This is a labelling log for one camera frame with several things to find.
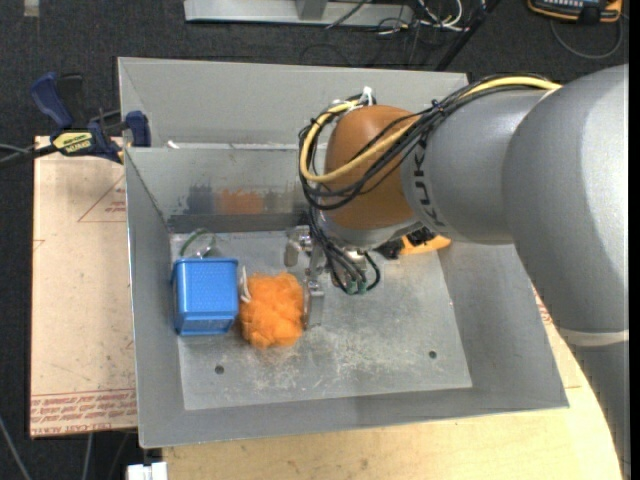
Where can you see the grey metal bin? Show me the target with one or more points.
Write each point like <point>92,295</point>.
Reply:
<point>350,358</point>

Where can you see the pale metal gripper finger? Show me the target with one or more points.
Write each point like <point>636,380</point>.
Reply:
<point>315,308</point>
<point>292,253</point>

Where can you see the orange mesh bath sponge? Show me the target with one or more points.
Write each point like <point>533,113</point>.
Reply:
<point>272,313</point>

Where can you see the yellow and black tool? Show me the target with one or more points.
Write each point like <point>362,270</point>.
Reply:
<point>430,245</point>

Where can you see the blue plastic box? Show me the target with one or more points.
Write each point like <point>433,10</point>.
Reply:
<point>205,293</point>

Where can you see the brown cardboard board, red print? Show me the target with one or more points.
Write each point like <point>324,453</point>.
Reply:
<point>80,293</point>

